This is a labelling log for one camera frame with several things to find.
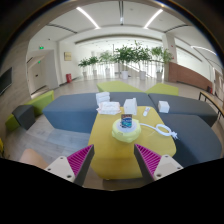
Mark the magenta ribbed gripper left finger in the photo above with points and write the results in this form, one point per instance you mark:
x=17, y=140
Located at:
x=74, y=167

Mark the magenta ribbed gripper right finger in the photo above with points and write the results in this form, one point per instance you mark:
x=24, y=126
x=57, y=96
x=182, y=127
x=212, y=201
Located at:
x=154, y=166

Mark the yellow table block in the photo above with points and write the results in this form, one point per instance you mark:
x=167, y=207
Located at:
x=114, y=159

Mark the grey sofa left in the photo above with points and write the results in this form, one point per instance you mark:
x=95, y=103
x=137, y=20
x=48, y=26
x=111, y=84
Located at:
x=77, y=112

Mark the grey sofa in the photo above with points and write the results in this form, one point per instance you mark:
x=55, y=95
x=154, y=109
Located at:
x=77, y=112
x=192, y=120

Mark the small white remote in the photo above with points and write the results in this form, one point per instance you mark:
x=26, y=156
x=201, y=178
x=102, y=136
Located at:
x=147, y=109

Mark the grey sofa right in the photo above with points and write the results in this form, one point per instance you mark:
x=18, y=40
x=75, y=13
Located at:
x=192, y=120

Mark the small white cube box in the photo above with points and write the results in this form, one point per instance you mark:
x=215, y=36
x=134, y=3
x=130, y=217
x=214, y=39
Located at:
x=163, y=107

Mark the white carton box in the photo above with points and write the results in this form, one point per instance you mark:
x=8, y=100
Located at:
x=130, y=106

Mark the white tissue pack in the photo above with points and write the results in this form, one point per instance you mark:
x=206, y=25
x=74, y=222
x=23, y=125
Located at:
x=109, y=108

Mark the dark grey stool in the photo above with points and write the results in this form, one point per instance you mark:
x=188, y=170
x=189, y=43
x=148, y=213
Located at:
x=24, y=114

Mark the green bench left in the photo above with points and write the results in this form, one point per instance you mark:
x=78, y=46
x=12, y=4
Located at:
x=39, y=103

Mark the white stacked box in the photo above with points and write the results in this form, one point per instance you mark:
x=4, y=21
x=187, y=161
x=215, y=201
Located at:
x=102, y=97

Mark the green sofa back right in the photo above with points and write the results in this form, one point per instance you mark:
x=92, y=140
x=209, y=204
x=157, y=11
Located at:
x=161, y=88

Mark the green sofa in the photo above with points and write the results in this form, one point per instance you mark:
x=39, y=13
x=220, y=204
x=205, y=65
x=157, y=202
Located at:
x=161, y=88
x=116, y=86

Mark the green sofa back left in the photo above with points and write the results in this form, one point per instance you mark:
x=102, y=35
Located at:
x=116, y=86

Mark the red fire extinguisher box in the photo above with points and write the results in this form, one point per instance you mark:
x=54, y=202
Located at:
x=68, y=78

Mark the brown reception counter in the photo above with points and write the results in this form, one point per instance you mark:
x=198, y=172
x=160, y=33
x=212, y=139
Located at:
x=178, y=73

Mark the potted plant left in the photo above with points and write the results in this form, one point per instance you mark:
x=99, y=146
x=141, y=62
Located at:
x=84, y=63

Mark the potted plant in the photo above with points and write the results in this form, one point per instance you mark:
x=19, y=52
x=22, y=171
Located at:
x=84, y=63
x=124, y=55
x=142, y=56

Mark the potted plant right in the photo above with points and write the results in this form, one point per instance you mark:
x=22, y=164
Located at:
x=142, y=56

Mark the potted plant centre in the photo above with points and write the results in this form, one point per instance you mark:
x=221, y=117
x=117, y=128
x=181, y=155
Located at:
x=124, y=55

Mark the black metal table frame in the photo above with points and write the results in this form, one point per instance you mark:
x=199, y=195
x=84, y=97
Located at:
x=213, y=102

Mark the black wall television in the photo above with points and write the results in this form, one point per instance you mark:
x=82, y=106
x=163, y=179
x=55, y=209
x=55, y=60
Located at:
x=5, y=80

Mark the yellow wall picture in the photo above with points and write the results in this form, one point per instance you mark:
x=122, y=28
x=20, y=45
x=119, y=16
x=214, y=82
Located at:
x=67, y=56

